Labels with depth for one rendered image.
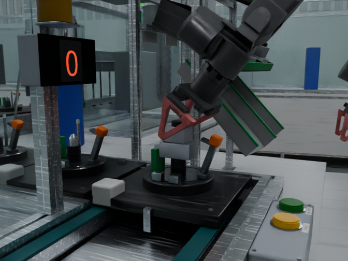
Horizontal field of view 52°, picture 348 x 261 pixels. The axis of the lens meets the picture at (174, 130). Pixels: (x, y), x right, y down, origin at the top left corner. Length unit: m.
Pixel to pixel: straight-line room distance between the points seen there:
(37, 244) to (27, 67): 0.25
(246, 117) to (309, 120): 3.64
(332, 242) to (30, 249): 0.55
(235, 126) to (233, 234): 0.38
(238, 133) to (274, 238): 0.38
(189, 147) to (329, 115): 4.02
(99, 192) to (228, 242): 0.26
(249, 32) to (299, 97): 3.99
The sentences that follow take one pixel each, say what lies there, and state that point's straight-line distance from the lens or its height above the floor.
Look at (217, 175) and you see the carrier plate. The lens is 0.77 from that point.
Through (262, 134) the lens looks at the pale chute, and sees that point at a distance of 0.98.
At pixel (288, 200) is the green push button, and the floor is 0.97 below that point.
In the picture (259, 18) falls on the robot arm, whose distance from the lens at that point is 0.61.
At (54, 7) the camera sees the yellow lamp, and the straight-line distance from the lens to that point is 0.56.
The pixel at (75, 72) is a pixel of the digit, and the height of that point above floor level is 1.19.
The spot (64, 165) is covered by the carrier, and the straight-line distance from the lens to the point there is 0.78.
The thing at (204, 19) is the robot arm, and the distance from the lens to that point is 0.64.
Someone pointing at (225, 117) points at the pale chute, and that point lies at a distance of 0.87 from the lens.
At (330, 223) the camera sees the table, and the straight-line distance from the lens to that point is 0.88.
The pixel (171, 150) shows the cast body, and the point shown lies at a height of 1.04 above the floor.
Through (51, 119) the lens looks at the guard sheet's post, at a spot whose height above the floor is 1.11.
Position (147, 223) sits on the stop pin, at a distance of 0.61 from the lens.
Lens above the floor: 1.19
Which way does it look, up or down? 10 degrees down
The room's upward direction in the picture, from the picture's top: straight up
